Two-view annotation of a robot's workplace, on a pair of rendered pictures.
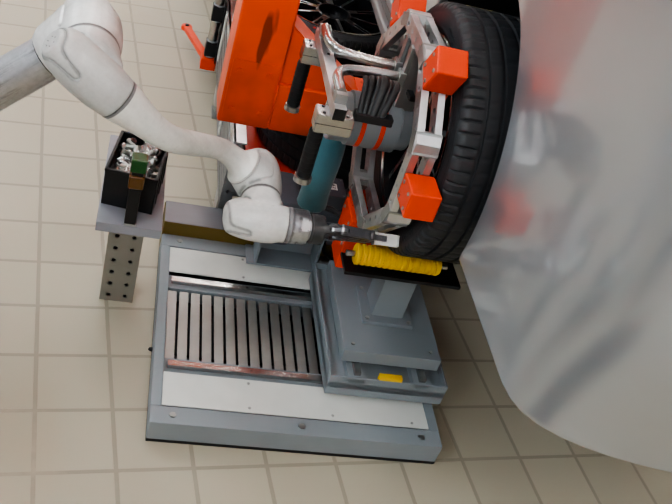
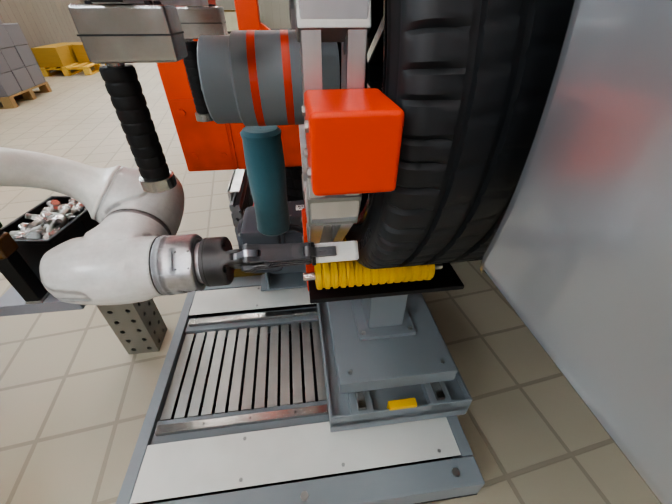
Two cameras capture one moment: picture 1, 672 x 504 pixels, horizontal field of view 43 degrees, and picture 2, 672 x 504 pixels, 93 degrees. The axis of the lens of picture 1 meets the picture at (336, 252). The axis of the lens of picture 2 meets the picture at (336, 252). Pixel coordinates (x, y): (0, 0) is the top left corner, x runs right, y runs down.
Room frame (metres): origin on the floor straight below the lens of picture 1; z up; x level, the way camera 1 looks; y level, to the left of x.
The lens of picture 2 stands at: (1.41, -0.19, 0.95)
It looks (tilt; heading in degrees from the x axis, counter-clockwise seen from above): 37 degrees down; 11
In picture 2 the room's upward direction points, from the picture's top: straight up
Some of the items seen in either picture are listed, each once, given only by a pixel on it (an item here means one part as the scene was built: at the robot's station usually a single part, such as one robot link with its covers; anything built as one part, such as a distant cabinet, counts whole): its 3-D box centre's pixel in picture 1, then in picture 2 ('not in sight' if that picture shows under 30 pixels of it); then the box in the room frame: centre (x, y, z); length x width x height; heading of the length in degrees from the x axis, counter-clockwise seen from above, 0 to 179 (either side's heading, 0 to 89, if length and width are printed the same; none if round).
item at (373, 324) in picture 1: (392, 285); (383, 292); (2.06, -0.19, 0.32); 0.40 x 0.30 x 0.28; 18
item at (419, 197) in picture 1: (418, 197); (346, 139); (1.71, -0.14, 0.85); 0.09 x 0.08 x 0.07; 18
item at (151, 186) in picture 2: (309, 153); (139, 128); (1.77, 0.14, 0.83); 0.04 x 0.04 x 0.16
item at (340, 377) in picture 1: (374, 329); (378, 335); (2.06, -0.19, 0.13); 0.50 x 0.36 x 0.10; 18
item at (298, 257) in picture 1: (311, 228); (304, 250); (2.28, 0.10, 0.26); 0.42 x 0.18 x 0.35; 108
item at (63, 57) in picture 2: not in sight; (75, 58); (7.28, 5.97, 0.21); 1.21 x 0.80 x 0.42; 26
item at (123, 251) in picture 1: (125, 238); (125, 299); (1.98, 0.61, 0.21); 0.10 x 0.10 x 0.42; 18
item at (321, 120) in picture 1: (332, 120); (133, 31); (1.78, 0.11, 0.93); 0.09 x 0.05 x 0.05; 108
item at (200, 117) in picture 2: (298, 84); (197, 80); (2.09, 0.24, 0.83); 0.04 x 0.04 x 0.16
